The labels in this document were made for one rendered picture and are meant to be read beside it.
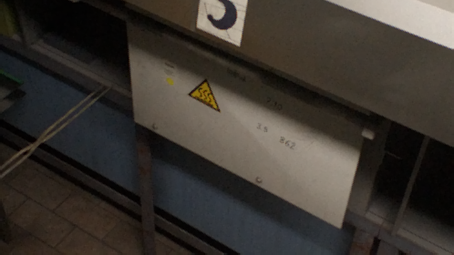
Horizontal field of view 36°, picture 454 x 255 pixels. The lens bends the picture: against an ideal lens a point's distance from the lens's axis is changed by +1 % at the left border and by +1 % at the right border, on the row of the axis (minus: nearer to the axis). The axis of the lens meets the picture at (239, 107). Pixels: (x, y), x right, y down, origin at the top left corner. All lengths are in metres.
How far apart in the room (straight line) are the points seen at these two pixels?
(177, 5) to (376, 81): 0.37
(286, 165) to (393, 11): 0.66
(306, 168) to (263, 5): 0.56
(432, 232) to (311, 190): 0.36
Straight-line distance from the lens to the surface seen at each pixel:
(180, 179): 2.25
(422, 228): 1.80
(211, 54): 1.33
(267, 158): 1.61
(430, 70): 1.03
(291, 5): 1.08
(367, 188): 1.70
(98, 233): 2.77
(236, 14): 1.14
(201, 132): 1.69
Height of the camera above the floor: 2.24
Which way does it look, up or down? 44 degrees down
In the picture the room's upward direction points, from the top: 4 degrees clockwise
